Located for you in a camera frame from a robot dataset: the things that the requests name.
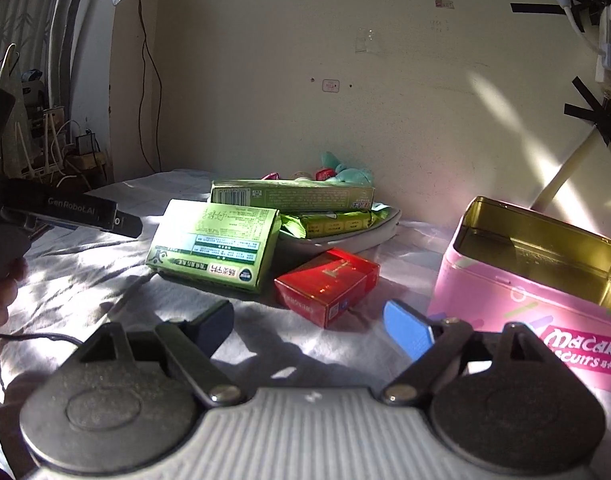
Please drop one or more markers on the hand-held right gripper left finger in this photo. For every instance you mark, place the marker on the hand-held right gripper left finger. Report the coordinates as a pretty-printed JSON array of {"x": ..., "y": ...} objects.
[{"x": 216, "y": 324}]

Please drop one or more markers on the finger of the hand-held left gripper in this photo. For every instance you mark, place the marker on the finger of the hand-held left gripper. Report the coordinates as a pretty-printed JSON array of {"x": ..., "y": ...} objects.
[{"x": 129, "y": 225}]

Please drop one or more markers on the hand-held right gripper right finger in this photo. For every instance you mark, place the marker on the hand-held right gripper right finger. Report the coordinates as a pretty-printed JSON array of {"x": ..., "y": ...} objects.
[{"x": 405, "y": 330}]

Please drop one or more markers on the red cigarette box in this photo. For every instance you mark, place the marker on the red cigarette box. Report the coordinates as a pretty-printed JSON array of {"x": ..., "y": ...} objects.
[{"x": 330, "y": 285}]

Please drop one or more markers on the pink biscuit tin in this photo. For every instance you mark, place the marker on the pink biscuit tin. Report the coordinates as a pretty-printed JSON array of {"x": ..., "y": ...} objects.
[{"x": 485, "y": 285}]

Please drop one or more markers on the pale teal zip pouch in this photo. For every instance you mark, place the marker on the pale teal zip pouch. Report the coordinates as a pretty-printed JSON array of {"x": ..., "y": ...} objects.
[{"x": 355, "y": 242}]

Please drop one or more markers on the green snack packet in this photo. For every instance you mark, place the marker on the green snack packet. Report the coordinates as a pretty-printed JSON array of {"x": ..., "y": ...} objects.
[{"x": 330, "y": 223}]

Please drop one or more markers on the long green box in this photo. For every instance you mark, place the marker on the long green box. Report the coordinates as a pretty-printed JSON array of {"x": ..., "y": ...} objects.
[{"x": 295, "y": 195}]

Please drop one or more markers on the teal plush bear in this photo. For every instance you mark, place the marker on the teal plush bear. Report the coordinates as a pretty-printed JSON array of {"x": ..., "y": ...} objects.
[{"x": 348, "y": 170}]

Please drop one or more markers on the person's left hand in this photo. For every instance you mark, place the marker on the person's left hand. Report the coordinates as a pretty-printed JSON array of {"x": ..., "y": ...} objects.
[{"x": 0, "y": 300}]

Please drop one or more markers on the black charger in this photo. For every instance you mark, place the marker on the black charger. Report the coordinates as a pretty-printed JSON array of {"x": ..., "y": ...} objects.
[{"x": 87, "y": 143}]

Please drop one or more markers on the red shiny pouch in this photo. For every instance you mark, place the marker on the red shiny pouch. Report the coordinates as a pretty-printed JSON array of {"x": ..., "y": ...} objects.
[{"x": 271, "y": 176}]

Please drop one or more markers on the patterned grey curtain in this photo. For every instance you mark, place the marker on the patterned grey curtain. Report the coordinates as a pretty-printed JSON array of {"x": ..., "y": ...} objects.
[{"x": 30, "y": 15}]

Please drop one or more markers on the clear tape patch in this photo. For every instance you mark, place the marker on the clear tape patch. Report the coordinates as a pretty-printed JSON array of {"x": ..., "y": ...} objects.
[{"x": 370, "y": 40}]

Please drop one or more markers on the small white wall sticker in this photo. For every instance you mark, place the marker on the small white wall sticker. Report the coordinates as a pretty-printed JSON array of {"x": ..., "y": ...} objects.
[{"x": 331, "y": 85}]

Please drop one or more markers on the red white wall label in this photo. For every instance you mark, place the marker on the red white wall label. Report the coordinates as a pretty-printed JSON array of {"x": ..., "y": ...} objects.
[{"x": 444, "y": 4}]

